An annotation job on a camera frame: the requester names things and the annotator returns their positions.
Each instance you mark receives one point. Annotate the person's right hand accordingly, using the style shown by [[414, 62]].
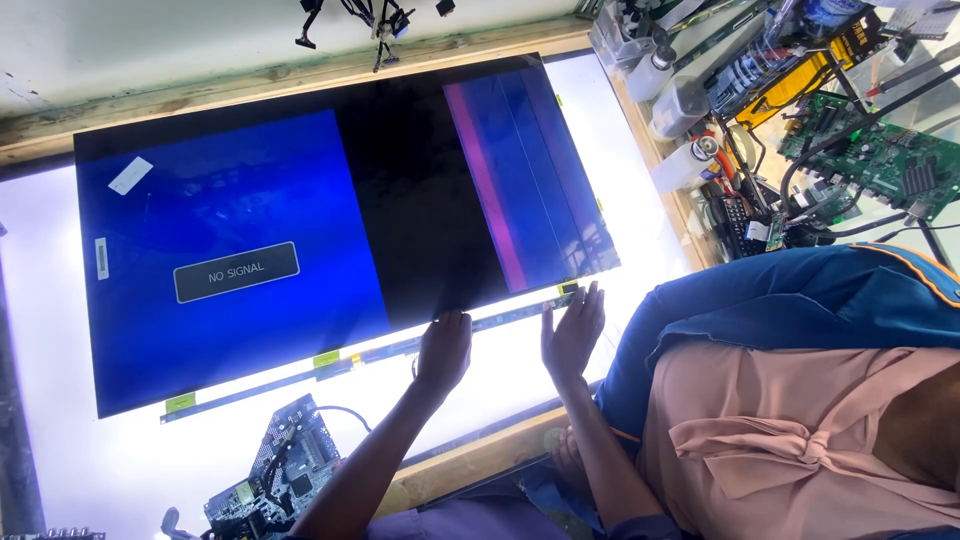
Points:
[[570, 341]]

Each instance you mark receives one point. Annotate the person's left hand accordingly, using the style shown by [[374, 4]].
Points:
[[442, 356]]

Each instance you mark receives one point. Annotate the person's left fingers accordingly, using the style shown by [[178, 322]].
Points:
[[452, 322]]

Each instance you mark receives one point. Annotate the large bare display panel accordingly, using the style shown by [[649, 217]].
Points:
[[247, 217]]

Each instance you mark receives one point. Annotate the long narrow driver board strip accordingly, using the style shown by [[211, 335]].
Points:
[[375, 352]]

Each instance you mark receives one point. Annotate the yellow tape piece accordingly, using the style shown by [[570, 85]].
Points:
[[568, 288], [326, 358], [180, 403]]

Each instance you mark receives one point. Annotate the person's purple garment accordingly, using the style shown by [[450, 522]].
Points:
[[480, 521]]

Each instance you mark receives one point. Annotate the white bottle with silver cap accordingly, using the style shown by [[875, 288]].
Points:
[[681, 166]]

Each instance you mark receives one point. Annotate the black remote control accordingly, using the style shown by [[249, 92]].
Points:
[[739, 225]]

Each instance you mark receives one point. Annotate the clear plastic tub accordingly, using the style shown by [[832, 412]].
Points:
[[679, 109]]

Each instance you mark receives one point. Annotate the small black connector block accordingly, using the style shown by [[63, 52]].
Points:
[[445, 7]]

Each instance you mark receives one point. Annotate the white bottle with black cap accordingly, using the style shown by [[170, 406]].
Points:
[[649, 73]]

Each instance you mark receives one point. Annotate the clear plastic organiser tray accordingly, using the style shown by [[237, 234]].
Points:
[[619, 34]]

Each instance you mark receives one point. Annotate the small green adapter board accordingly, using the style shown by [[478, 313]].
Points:
[[775, 232]]

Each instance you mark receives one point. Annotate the white lit backlight table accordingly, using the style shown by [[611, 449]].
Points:
[[112, 465]]

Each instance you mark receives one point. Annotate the blue wound power module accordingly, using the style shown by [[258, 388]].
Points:
[[750, 75]]

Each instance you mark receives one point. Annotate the yellow and black box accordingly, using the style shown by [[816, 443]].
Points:
[[795, 86]]

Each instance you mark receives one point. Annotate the circuit board with connector row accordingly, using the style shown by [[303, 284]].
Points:
[[52, 534]]

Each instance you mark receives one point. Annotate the large green circuit board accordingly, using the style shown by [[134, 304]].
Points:
[[877, 157]]

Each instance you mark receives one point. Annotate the black rod with red tip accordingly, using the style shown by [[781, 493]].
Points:
[[911, 79]]

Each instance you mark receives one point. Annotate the wooden bench frame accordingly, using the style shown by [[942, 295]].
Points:
[[225, 94]]

